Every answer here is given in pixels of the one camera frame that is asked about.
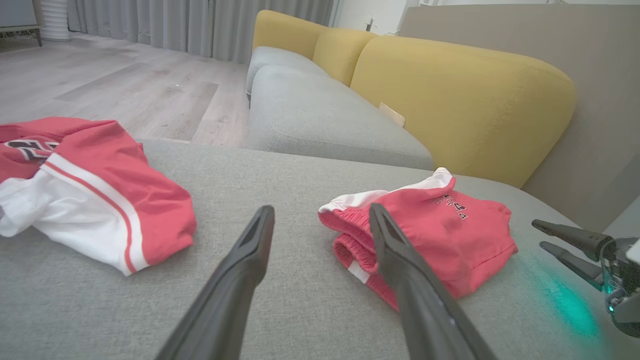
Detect short grey sofa seat cushion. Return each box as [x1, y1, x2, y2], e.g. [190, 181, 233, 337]
[245, 46, 329, 96]

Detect grey sofa back cushion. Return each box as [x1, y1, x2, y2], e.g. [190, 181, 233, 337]
[247, 65, 435, 171]

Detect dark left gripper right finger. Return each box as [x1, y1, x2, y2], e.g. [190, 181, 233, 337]
[369, 202, 498, 360]

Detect large yellow sofa backrest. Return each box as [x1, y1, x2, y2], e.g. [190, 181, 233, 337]
[350, 35, 577, 189]

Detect beige sofa label tag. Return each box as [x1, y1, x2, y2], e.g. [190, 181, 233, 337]
[378, 102, 406, 128]

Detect low cabinet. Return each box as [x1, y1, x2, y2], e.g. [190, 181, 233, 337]
[0, 0, 44, 49]

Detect red shorts white stripe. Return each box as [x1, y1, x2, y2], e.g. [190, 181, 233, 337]
[318, 167, 519, 312]

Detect white ribbed cylinder appliance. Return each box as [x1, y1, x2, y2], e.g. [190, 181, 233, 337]
[40, 0, 71, 42]

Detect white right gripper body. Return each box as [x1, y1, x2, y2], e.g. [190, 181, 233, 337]
[601, 237, 640, 338]

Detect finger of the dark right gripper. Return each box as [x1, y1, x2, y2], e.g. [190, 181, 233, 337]
[531, 219, 615, 261]
[539, 241, 606, 291]

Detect taupe partition panel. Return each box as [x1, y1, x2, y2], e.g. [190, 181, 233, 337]
[399, 4, 640, 234]

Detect yellow sofa end backrest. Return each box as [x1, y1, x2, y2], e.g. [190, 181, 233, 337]
[252, 10, 329, 61]

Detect grey curtains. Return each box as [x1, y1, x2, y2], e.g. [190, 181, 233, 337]
[67, 0, 335, 64]

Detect small yellow sofa backrest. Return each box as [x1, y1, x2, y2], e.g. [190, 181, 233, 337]
[312, 27, 379, 87]

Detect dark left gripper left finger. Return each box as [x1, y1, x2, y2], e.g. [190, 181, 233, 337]
[155, 205, 276, 360]

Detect red white basketball jersey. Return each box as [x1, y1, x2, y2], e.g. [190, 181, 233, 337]
[0, 117, 197, 277]

